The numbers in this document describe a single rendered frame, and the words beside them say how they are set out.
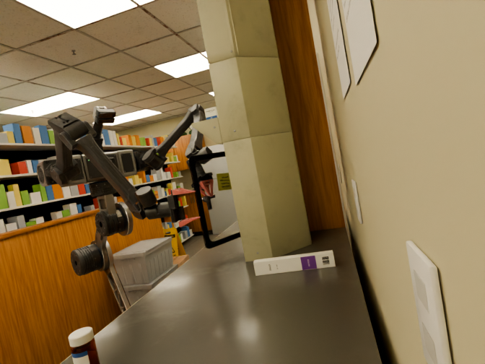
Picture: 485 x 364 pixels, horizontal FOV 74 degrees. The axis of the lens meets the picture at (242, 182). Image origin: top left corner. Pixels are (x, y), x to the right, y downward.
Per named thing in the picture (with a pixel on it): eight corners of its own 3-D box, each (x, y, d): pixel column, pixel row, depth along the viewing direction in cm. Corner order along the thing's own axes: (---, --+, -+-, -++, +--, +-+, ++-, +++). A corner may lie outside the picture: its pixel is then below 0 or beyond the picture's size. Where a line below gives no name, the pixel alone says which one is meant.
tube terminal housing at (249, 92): (312, 233, 149) (283, 68, 145) (309, 255, 118) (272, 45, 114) (261, 239, 156) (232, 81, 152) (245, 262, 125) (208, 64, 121)
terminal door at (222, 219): (257, 230, 154) (242, 148, 152) (206, 250, 134) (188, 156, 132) (256, 230, 155) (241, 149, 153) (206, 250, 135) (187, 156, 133)
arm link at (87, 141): (81, 124, 126) (57, 137, 119) (85, 118, 121) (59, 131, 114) (154, 207, 133) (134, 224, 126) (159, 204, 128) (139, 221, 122)
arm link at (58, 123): (66, 102, 122) (41, 113, 116) (92, 125, 121) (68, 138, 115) (69, 166, 156) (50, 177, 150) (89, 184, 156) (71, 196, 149)
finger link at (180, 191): (190, 186, 114) (167, 190, 116) (193, 206, 114) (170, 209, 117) (197, 184, 121) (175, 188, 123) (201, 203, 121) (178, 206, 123)
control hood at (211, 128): (243, 144, 153) (239, 123, 153) (222, 142, 122) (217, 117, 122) (221, 149, 156) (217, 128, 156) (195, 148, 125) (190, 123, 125)
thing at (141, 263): (178, 263, 371) (172, 235, 369) (151, 284, 313) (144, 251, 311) (147, 266, 382) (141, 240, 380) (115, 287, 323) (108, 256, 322)
